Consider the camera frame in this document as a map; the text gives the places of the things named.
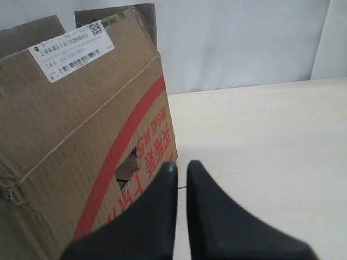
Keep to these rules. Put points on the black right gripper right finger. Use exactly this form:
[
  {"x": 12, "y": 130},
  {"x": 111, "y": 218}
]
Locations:
[{"x": 219, "y": 228}]

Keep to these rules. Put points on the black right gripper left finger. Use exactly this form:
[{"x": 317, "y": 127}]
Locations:
[{"x": 146, "y": 230}]

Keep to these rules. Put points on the red-printed cardboard box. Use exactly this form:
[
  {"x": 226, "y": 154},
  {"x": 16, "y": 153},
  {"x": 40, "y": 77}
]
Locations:
[{"x": 85, "y": 125}]

